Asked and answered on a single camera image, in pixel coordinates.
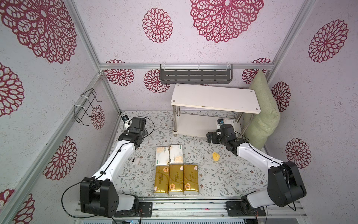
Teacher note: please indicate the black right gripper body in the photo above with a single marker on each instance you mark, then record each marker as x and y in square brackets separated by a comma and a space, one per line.
[211, 136]

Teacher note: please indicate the floral table mat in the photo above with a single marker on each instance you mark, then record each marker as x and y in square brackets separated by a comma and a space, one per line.
[231, 176]

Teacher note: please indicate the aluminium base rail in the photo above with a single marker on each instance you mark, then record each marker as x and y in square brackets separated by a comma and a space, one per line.
[201, 207]

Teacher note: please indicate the gold tissue pack left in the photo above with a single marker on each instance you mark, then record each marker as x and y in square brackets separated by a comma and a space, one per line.
[161, 183]

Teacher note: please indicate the gold tissue pack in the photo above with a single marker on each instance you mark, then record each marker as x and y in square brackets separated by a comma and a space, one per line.
[176, 179]
[161, 183]
[191, 181]

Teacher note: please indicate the gold tissue pack right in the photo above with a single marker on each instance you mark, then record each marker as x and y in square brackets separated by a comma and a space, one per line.
[191, 181]

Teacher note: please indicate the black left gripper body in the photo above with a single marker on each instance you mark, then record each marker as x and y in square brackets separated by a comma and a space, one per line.
[144, 132]

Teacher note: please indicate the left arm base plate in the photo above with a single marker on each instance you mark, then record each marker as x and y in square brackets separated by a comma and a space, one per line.
[140, 209]

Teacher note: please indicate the grey wall-mounted metal rack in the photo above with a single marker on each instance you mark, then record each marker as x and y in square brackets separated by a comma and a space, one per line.
[195, 76]

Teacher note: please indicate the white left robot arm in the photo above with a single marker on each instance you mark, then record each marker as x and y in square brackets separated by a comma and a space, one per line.
[98, 195]

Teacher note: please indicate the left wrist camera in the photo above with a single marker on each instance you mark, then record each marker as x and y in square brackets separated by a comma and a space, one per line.
[126, 122]

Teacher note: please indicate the gold tissue pack middle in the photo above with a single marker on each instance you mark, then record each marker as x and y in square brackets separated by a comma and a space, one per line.
[176, 179]

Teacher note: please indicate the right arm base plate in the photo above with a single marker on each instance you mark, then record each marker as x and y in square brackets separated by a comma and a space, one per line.
[237, 209]

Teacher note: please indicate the black wire wall rack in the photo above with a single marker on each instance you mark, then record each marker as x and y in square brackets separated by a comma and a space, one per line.
[81, 110]

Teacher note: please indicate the white tissue pack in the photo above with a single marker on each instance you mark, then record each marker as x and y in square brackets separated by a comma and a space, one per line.
[162, 156]
[176, 154]

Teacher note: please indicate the green pillow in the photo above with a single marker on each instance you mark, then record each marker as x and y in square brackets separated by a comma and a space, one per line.
[260, 126]

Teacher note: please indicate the small yellow object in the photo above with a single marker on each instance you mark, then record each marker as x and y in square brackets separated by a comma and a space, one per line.
[215, 156]

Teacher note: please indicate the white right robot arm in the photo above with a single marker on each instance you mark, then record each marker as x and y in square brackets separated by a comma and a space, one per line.
[284, 184]

